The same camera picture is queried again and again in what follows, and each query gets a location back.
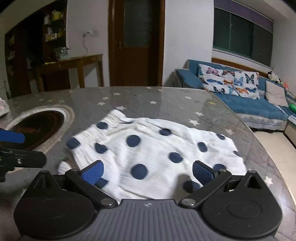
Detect white blue-spotted pants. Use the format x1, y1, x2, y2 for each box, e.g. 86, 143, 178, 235
66, 110, 247, 201

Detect blue sofa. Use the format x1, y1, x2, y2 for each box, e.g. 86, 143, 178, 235
176, 60, 295, 131

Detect beige cushion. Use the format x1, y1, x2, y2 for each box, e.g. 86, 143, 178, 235
265, 81, 288, 107

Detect pink tissue pack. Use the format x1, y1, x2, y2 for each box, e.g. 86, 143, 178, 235
0, 98, 10, 117

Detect green toy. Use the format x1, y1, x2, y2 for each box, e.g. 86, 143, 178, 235
288, 103, 296, 113

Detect dark wooden shelf cabinet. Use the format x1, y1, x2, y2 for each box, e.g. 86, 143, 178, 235
4, 1, 68, 97

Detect white wall socket with cable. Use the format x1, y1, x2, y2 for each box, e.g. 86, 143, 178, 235
82, 30, 93, 55

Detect dark green window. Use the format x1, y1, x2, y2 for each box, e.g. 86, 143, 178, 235
213, 8, 273, 66

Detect round black induction cooktop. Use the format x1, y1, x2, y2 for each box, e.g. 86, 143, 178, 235
1, 105, 75, 154

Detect wooden side table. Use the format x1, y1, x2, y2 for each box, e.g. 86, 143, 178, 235
36, 54, 105, 92

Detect dark wooden door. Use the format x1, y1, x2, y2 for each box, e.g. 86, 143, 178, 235
108, 1, 166, 87

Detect black white plush toy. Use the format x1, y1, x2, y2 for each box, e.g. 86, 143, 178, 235
267, 71, 281, 84

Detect glass jar on table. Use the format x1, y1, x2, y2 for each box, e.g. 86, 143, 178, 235
54, 47, 70, 60

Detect butterfly print pillow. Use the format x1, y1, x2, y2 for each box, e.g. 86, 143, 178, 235
198, 64, 260, 99

